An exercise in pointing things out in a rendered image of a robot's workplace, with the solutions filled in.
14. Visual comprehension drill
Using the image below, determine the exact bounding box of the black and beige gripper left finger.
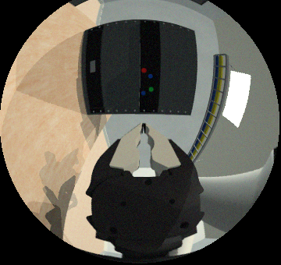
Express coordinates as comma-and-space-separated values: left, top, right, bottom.
86, 123, 143, 198

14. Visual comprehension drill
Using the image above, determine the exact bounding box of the black server rack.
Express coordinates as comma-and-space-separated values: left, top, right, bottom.
82, 19, 197, 115

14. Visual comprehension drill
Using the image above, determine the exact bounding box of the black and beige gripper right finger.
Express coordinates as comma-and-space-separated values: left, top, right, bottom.
143, 123, 204, 194

